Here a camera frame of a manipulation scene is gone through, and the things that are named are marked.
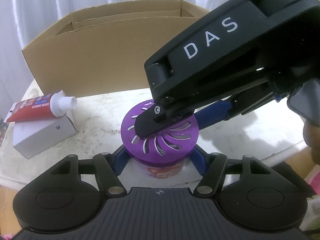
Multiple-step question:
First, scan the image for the pink cloth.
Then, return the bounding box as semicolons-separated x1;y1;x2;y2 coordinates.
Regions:
304;172;319;189

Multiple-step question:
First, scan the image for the purple round air freshener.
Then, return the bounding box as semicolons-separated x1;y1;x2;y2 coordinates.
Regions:
120;100;199;179

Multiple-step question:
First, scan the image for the red toothpaste tube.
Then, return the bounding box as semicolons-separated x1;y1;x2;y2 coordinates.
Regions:
4;90;78;122

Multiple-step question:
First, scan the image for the brown cardboard box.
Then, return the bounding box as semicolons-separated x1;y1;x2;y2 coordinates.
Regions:
22;0;208;98

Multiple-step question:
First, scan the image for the person's right hand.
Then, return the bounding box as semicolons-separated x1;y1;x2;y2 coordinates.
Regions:
303;120;320;165

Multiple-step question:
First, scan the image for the small white carton box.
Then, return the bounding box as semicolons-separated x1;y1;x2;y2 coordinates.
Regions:
13;111;77;159

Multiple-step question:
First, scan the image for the white curtain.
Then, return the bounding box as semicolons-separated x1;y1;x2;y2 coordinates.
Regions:
0;0;266;111

